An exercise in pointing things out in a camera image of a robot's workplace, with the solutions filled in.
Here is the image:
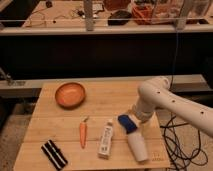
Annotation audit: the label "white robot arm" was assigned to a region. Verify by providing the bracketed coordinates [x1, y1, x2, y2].
[128, 76, 213, 138]

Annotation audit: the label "orange ceramic bowl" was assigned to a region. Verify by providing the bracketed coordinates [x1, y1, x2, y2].
[55, 82, 86, 109]

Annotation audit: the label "blue sponge block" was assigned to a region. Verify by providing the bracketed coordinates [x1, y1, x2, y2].
[118, 115, 137, 134]

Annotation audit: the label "orange toy carrot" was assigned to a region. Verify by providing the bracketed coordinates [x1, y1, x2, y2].
[79, 116, 89, 149]

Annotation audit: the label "black white striped cloth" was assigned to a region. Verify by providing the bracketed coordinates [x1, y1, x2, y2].
[41, 140, 68, 171]

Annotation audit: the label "black object on bench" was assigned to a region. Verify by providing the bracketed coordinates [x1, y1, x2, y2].
[107, 10, 132, 26]

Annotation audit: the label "orange crate on bench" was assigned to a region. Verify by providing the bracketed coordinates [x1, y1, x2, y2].
[132, 5, 152, 25]

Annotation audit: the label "black floor cables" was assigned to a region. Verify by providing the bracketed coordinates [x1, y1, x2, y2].
[159, 113, 210, 171]

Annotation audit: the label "grey metal post right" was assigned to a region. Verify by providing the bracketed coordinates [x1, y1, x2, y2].
[175, 0, 193, 30]

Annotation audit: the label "grey metal post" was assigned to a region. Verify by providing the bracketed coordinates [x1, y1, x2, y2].
[83, 0, 94, 31]
[175, 0, 193, 30]

